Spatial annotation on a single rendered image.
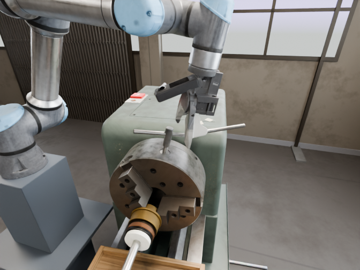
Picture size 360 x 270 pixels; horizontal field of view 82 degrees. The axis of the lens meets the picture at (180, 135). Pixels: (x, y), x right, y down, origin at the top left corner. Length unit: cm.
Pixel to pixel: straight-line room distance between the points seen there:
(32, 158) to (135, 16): 67
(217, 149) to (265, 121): 256
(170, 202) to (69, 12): 53
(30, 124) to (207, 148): 63
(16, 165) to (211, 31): 77
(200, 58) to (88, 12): 24
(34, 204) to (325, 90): 313
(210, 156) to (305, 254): 150
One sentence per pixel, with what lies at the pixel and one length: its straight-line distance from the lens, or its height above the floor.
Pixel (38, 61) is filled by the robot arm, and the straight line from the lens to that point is 84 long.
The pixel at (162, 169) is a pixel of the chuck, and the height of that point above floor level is 120.
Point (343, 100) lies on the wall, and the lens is 336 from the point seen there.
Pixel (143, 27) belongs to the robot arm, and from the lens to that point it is 40.
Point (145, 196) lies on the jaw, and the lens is 65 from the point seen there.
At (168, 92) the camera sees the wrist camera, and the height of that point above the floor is 143.
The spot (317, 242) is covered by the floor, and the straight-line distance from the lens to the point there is 223.
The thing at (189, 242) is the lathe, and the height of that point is 87.
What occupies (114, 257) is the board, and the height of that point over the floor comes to 89.
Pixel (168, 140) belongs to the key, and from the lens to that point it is 60.
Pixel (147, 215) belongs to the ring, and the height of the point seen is 112.
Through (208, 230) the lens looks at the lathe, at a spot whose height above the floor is 77.
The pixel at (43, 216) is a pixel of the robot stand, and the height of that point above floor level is 94.
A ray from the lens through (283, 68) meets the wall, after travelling 307.
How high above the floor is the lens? 157
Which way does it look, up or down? 28 degrees down
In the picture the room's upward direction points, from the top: straight up
